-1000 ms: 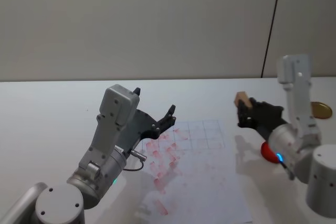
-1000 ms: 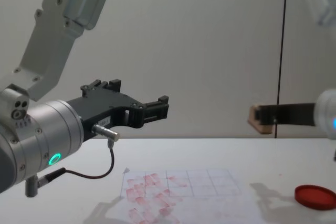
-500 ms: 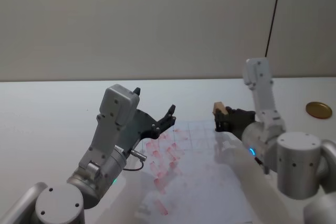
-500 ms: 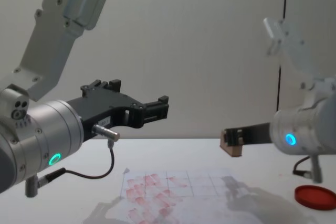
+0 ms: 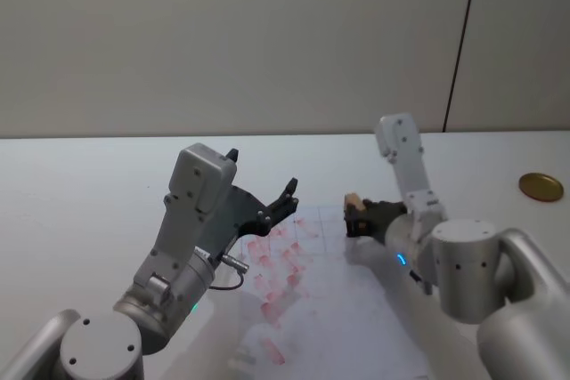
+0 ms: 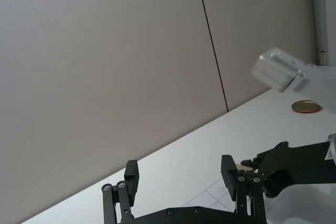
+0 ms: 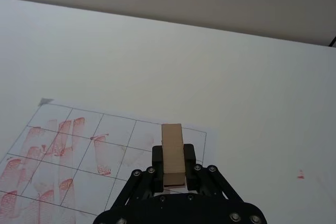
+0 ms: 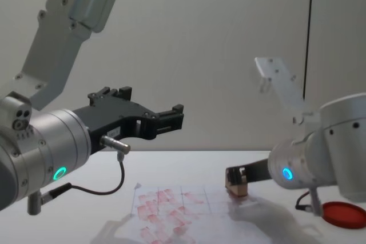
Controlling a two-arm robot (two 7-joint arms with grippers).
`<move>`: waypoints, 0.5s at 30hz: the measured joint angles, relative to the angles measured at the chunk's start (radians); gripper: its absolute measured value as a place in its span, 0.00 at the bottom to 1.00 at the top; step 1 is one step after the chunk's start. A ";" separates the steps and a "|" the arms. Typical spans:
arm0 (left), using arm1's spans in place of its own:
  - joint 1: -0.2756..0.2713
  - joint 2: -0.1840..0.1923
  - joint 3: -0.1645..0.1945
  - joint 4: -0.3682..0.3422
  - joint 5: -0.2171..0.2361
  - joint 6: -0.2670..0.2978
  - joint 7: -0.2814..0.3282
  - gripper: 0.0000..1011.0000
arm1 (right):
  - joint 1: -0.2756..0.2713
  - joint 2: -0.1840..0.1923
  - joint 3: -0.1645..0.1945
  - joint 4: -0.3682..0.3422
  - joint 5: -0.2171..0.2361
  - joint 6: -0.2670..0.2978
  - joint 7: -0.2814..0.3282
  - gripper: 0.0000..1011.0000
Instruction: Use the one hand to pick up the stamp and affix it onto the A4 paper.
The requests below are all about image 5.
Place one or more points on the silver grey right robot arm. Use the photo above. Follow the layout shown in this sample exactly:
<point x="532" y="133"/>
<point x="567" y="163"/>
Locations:
<point x="463" y="260"/>

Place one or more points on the white paper with red stamps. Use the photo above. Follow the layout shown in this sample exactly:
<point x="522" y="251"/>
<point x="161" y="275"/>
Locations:
<point x="329" y="309"/>

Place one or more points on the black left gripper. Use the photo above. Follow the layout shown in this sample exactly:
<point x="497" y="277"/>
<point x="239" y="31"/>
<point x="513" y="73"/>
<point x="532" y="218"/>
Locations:
<point x="229" y="220"/>

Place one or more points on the round gold metal lid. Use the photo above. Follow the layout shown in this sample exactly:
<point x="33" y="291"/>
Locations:
<point x="540" y="187"/>

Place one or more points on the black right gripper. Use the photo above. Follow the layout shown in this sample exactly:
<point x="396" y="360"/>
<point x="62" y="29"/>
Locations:
<point x="383" y="217"/>

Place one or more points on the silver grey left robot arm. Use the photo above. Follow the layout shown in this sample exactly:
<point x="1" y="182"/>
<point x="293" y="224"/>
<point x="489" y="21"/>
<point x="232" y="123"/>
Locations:
<point x="182" y="215"/>

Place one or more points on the small wooden stamp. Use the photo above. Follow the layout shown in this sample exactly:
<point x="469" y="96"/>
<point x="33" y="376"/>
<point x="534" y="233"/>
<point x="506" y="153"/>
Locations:
<point x="353" y="199"/>

